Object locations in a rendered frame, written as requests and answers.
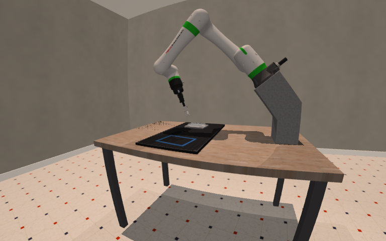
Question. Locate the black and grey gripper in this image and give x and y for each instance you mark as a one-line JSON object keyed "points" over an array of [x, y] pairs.
{"points": [[178, 90]]}

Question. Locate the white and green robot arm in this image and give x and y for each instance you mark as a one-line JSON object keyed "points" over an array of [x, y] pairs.
{"points": [[247, 60]]}

